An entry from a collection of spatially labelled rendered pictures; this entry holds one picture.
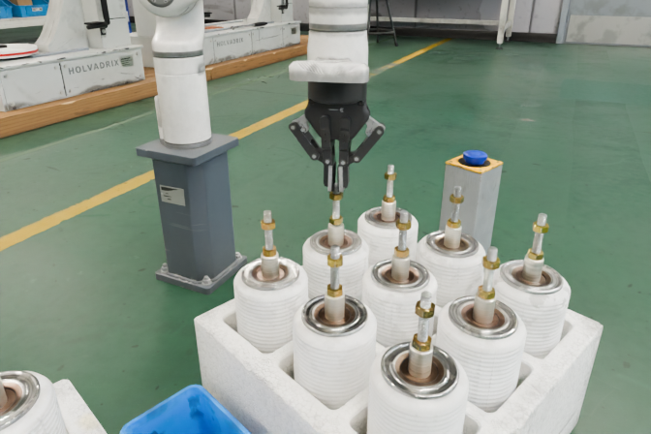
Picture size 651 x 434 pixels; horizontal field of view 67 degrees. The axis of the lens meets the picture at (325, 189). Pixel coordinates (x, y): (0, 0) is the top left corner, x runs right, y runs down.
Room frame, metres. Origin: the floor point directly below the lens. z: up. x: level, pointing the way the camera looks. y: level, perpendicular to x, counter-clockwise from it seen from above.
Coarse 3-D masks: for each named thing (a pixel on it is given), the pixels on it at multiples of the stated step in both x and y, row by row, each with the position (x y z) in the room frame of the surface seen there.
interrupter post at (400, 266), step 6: (396, 258) 0.54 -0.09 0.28; (402, 258) 0.54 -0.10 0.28; (408, 258) 0.54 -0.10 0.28; (396, 264) 0.53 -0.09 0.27; (402, 264) 0.53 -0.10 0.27; (408, 264) 0.54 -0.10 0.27; (396, 270) 0.53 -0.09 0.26; (402, 270) 0.53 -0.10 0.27; (408, 270) 0.54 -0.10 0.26; (396, 276) 0.53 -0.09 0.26; (402, 276) 0.53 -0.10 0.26; (408, 276) 0.54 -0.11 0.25
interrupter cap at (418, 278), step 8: (376, 264) 0.56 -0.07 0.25; (384, 264) 0.56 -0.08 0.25; (416, 264) 0.57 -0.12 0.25; (376, 272) 0.55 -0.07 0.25; (384, 272) 0.55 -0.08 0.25; (416, 272) 0.55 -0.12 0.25; (424, 272) 0.55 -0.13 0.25; (376, 280) 0.53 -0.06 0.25; (384, 280) 0.53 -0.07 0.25; (392, 280) 0.53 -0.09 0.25; (408, 280) 0.53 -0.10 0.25; (416, 280) 0.53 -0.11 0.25; (424, 280) 0.53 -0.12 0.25; (384, 288) 0.51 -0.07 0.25; (392, 288) 0.51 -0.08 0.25; (400, 288) 0.51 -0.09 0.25; (408, 288) 0.51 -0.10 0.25; (416, 288) 0.51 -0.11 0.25
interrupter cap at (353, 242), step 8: (320, 232) 0.65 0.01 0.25; (344, 232) 0.65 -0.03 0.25; (352, 232) 0.65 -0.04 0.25; (312, 240) 0.63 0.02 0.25; (320, 240) 0.63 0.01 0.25; (344, 240) 0.64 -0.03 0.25; (352, 240) 0.63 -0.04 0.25; (360, 240) 0.63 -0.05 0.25; (312, 248) 0.61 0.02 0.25; (320, 248) 0.61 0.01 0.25; (328, 248) 0.61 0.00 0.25; (344, 248) 0.61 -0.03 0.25; (352, 248) 0.61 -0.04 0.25
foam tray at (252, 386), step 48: (240, 336) 0.51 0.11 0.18; (432, 336) 0.51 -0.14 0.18; (576, 336) 0.51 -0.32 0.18; (240, 384) 0.47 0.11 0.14; (288, 384) 0.43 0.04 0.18; (528, 384) 0.43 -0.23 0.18; (576, 384) 0.49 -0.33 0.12; (288, 432) 0.41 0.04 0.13; (336, 432) 0.37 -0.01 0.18; (480, 432) 0.37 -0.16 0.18; (528, 432) 0.39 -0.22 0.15
